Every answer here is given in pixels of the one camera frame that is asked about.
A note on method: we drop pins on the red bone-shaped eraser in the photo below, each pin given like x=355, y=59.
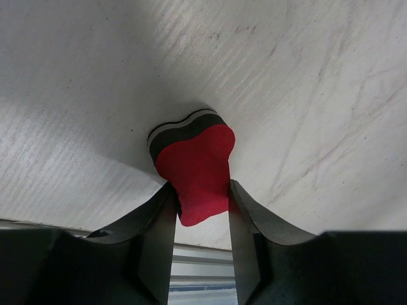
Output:
x=193, y=155

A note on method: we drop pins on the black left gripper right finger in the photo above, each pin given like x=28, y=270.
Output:
x=276, y=262

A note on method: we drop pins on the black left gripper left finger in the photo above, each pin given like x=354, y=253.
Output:
x=126, y=262

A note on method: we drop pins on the aluminium mounting rail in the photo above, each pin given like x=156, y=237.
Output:
x=197, y=276

